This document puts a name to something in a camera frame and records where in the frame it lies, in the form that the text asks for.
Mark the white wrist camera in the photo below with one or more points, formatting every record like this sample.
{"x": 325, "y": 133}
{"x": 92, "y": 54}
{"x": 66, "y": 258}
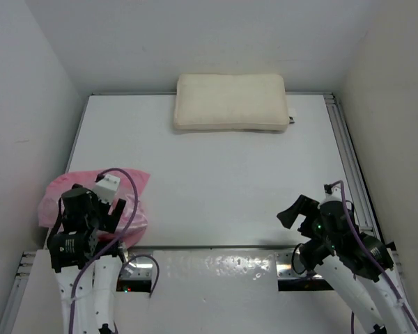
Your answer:
{"x": 105, "y": 188}
{"x": 332, "y": 193}

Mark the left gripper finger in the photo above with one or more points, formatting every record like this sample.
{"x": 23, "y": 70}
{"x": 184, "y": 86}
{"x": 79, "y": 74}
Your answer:
{"x": 104, "y": 218}
{"x": 116, "y": 214}

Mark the aluminium table frame rail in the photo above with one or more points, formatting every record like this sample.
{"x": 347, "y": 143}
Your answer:
{"x": 357, "y": 186}

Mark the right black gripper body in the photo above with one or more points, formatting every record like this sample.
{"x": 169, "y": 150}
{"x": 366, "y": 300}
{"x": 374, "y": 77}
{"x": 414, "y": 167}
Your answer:
{"x": 326, "y": 236}

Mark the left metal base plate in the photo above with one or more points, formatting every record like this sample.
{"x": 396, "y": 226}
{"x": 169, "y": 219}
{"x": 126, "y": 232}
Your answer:
{"x": 138, "y": 273}

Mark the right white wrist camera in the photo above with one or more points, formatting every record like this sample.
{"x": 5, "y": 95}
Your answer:
{"x": 332, "y": 193}

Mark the pink satin pillowcase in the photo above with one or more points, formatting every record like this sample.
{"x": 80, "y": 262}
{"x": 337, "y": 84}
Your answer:
{"x": 48, "y": 206}

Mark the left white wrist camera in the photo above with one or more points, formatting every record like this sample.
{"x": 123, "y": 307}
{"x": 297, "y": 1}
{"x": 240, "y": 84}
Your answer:
{"x": 105, "y": 188}

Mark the cream white pillow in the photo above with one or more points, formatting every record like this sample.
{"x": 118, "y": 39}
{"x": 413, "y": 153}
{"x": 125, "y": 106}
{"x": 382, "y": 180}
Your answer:
{"x": 222, "y": 102}

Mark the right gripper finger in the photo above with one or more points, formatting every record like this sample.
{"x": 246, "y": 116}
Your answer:
{"x": 303, "y": 206}
{"x": 308, "y": 228}

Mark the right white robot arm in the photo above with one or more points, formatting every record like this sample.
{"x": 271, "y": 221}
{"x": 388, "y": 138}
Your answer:
{"x": 355, "y": 264}

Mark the white front cover board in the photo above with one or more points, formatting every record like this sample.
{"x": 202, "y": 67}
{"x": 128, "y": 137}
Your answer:
{"x": 196, "y": 291}

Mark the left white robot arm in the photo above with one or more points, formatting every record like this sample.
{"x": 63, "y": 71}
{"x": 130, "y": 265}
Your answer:
{"x": 86, "y": 269}

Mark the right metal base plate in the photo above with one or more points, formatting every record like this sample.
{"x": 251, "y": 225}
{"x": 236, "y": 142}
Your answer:
{"x": 291, "y": 277}

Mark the metal base plate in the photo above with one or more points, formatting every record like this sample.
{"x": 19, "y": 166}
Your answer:
{"x": 291, "y": 277}
{"x": 138, "y": 273}

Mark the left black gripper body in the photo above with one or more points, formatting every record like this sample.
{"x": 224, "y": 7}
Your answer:
{"x": 93, "y": 213}

